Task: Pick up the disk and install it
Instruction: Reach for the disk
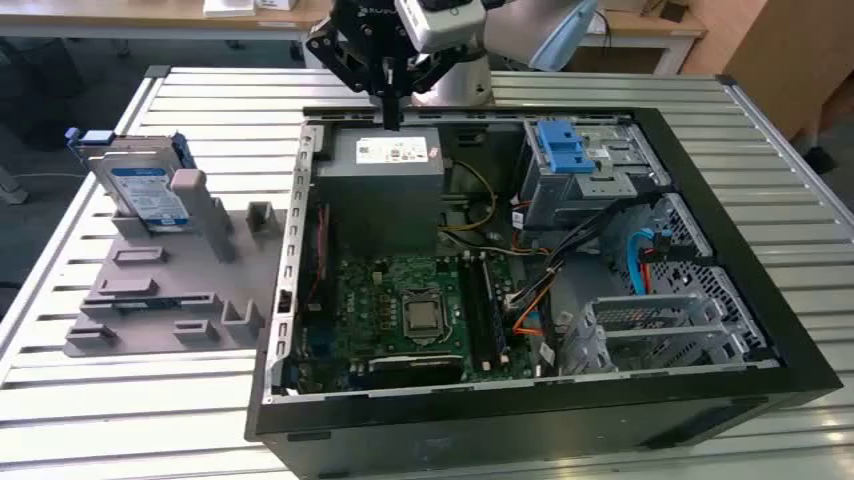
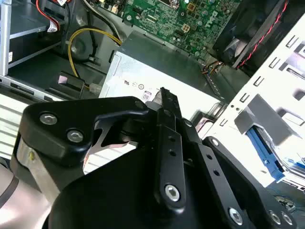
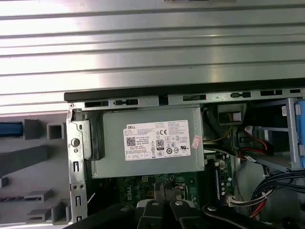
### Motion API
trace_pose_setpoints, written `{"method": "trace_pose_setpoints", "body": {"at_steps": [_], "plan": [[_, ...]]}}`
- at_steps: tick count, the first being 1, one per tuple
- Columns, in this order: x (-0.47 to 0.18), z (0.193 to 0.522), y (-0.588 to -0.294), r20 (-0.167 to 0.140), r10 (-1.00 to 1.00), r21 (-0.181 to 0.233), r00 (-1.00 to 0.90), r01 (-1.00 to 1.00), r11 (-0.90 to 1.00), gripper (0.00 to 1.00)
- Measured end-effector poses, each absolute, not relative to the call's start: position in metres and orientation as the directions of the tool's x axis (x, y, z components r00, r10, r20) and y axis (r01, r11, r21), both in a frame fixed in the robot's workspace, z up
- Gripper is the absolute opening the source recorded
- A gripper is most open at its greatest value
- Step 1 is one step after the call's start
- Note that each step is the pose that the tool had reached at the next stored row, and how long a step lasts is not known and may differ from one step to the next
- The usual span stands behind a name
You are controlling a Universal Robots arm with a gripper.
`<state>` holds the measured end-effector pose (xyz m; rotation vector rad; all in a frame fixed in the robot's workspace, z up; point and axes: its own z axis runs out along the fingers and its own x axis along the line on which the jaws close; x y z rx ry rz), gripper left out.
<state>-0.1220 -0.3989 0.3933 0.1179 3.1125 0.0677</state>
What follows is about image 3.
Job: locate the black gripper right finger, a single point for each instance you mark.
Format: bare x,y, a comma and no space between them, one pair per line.
188,217

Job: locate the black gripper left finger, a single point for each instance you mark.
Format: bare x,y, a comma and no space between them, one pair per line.
147,214

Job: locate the hard disk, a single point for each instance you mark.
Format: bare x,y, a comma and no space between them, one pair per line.
9,129

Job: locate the green motherboard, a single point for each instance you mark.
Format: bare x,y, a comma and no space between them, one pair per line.
133,188

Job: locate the RAM stick in slot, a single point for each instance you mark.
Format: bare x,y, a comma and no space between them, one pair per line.
218,186

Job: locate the grey power supply unit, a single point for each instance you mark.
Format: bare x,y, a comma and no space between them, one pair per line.
114,155

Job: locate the black open PC case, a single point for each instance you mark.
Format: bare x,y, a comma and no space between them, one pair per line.
119,96

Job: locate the metal optical drive cage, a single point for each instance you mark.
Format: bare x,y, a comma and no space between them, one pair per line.
291,133

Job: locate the grey parts rack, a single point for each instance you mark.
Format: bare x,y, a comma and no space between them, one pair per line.
23,155

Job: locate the blue drive bracket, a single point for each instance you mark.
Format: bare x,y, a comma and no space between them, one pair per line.
302,119

